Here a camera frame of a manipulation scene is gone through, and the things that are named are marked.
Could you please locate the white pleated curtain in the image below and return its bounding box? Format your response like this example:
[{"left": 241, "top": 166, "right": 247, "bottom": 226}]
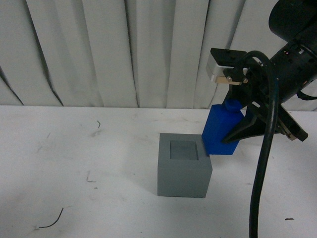
[{"left": 0, "top": 0, "right": 317, "bottom": 111}]

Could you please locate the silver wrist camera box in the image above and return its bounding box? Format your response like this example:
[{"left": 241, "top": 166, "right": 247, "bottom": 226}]
[{"left": 206, "top": 48, "right": 248, "bottom": 85}]

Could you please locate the blue block with knob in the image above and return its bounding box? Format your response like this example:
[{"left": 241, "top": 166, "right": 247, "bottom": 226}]
[{"left": 202, "top": 99, "right": 243, "bottom": 155}]

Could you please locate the gray hollow cube base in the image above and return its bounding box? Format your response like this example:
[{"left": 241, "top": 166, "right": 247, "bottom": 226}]
[{"left": 157, "top": 133, "right": 212, "bottom": 198}]

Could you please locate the thick black cable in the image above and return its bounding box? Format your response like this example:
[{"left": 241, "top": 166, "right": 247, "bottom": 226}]
[{"left": 234, "top": 50, "right": 280, "bottom": 238}]

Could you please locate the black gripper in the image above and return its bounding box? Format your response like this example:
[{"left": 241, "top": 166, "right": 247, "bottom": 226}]
[{"left": 221, "top": 41, "right": 317, "bottom": 143}]

